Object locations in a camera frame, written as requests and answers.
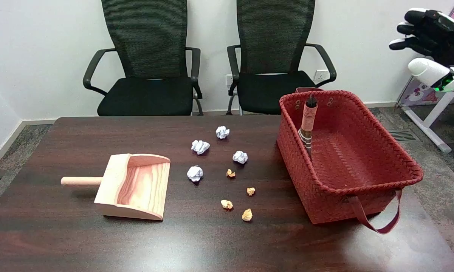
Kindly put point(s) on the pink white children's desk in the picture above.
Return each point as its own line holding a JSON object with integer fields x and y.
{"x": 419, "y": 94}

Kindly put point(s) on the grey floor vent grille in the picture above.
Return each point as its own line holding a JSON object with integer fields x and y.
{"x": 402, "y": 135}

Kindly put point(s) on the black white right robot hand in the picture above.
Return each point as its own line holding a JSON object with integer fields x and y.
{"x": 438, "y": 37}

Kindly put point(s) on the white wall socket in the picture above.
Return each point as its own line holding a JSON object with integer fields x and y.
{"x": 320, "y": 75}
{"x": 229, "y": 78}

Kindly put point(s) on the red woven basket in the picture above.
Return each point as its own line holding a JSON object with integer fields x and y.
{"x": 347, "y": 158}

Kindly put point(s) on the wooden dustpan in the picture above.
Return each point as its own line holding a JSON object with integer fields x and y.
{"x": 140, "y": 185}

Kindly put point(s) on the white crumpled paper ball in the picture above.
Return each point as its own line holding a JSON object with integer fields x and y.
{"x": 240, "y": 156}
{"x": 195, "y": 173}
{"x": 200, "y": 146}
{"x": 222, "y": 132}

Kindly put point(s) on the orange crumpled paper ball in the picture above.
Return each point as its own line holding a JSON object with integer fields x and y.
{"x": 226, "y": 204}
{"x": 230, "y": 173}
{"x": 247, "y": 215}
{"x": 251, "y": 191}

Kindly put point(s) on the black mesh office chair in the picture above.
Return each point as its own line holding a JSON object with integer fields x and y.
{"x": 147, "y": 94}
{"x": 272, "y": 37}

